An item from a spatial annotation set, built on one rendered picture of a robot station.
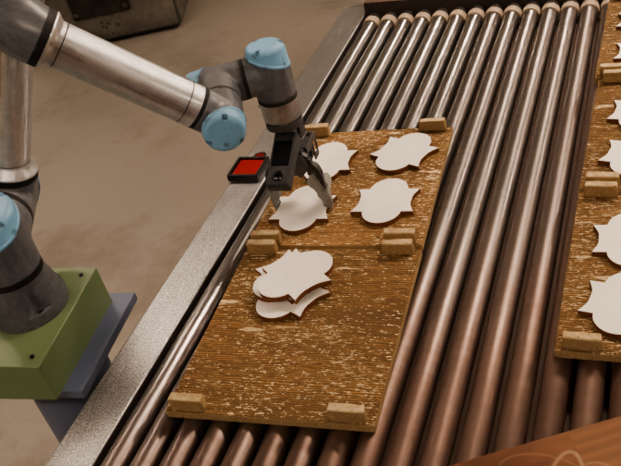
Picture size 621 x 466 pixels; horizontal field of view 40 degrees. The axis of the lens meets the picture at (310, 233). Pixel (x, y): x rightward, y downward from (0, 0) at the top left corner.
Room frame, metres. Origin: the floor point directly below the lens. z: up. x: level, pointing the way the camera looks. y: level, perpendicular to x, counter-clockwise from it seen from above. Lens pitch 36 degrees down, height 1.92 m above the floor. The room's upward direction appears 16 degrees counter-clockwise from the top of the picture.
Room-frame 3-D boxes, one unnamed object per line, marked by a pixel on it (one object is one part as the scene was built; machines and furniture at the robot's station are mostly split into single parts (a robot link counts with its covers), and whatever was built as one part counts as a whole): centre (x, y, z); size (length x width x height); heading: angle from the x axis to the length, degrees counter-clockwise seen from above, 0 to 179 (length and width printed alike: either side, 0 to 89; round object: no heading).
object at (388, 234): (1.27, -0.16, 0.95); 0.06 x 0.02 x 0.03; 65
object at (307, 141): (1.47, -0.01, 1.08); 0.09 x 0.08 x 0.12; 155
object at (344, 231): (1.50, -0.12, 0.93); 0.41 x 0.35 x 0.02; 155
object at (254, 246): (1.35, 0.10, 0.95); 0.06 x 0.02 x 0.03; 65
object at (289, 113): (1.47, -0.01, 1.16); 0.08 x 0.08 x 0.05
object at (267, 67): (1.47, -0.01, 1.24); 0.09 x 0.08 x 0.11; 89
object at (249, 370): (1.12, 0.06, 0.93); 0.41 x 0.35 x 0.02; 155
